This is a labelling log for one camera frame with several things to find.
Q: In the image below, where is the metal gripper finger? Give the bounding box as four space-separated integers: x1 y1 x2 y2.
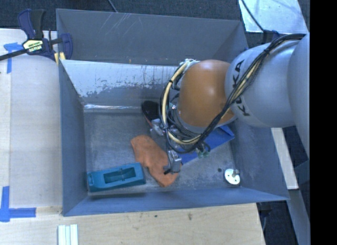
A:
150 119 166 138
163 150 183 175

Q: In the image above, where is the black and red shoe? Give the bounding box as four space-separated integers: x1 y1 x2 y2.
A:
141 100 162 128

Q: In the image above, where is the orange cloth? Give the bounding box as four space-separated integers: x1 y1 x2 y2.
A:
130 134 180 188

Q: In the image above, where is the grey metal bin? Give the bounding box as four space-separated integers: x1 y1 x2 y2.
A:
55 8 291 217

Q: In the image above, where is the blue flat block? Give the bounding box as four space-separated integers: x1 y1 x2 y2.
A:
181 124 236 164

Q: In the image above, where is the white round plastic fitting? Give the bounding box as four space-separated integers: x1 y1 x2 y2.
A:
223 168 241 186

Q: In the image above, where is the teal plastic case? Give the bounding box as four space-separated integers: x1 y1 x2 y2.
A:
86 162 147 193

